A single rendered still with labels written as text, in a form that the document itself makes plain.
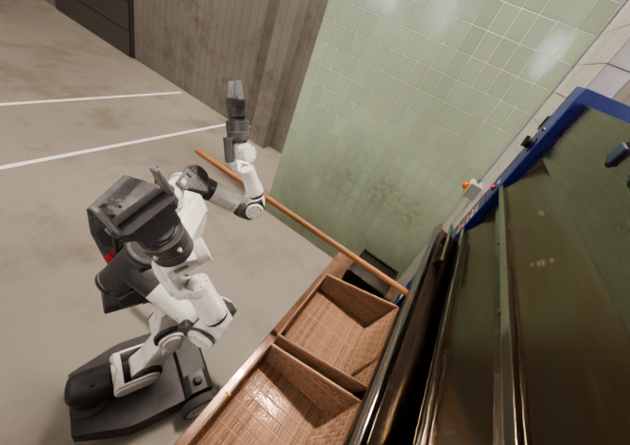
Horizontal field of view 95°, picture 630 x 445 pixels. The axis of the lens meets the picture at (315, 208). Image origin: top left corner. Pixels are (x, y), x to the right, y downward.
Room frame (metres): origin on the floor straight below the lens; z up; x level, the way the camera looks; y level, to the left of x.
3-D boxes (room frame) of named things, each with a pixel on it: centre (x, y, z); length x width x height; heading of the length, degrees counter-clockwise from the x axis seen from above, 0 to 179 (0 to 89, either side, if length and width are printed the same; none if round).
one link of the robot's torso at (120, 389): (0.59, 0.53, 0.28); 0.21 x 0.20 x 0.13; 138
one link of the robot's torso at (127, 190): (0.67, 0.49, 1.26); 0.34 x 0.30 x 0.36; 13
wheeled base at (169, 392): (0.61, 0.51, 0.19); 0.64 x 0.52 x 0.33; 138
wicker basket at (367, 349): (1.01, -0.38, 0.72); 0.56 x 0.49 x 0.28; 164
